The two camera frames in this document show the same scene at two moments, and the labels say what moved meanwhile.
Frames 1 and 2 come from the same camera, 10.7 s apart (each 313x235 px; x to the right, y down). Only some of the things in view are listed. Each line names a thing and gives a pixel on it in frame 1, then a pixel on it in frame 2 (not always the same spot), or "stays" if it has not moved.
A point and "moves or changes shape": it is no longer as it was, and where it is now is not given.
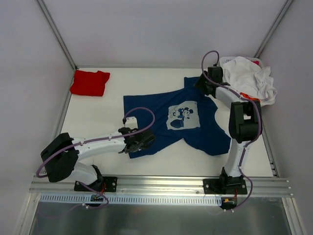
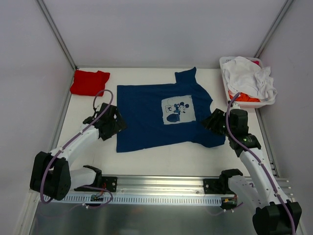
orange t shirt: [246, 96] stays
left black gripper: [145, 138] → [113, 123]
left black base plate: [105, 184] stays
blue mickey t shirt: [187, 115] moves or changes shape
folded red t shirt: [89, 83] stays
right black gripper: [200, 83] → [214, 122]
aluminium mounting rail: [163, 187] stays
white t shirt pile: [246, 77] stays
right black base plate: [218, 186] stays
